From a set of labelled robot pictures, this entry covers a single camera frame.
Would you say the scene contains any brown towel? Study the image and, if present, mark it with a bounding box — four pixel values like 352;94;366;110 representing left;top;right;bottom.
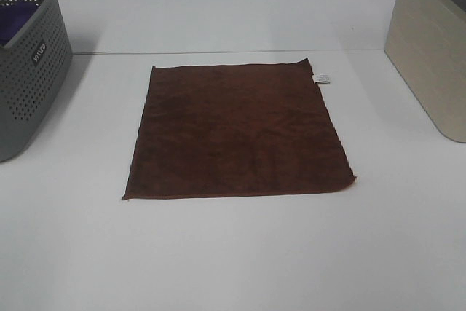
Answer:
124;59;356;200

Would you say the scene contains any grey perforated laundry basket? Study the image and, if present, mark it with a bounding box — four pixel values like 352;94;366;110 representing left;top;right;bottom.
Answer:
1;0;72;161

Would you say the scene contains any purple cloth in basket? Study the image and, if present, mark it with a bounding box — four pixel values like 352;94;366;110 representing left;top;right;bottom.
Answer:
0;2;37;46

